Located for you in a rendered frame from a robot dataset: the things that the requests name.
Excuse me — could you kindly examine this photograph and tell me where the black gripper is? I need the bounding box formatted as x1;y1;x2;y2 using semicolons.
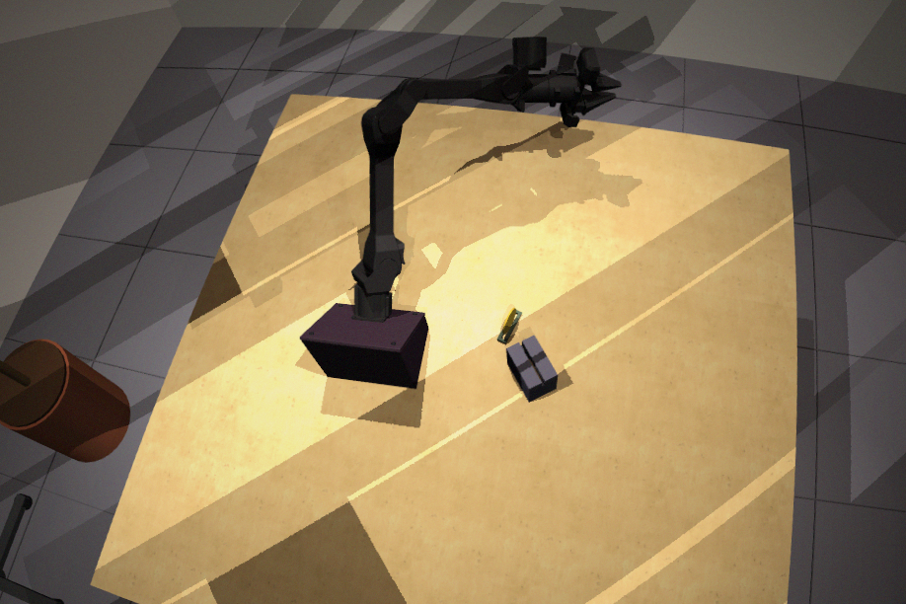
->
546;47;622;127

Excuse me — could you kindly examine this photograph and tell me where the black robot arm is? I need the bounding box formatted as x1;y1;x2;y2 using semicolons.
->
351;37;550;323

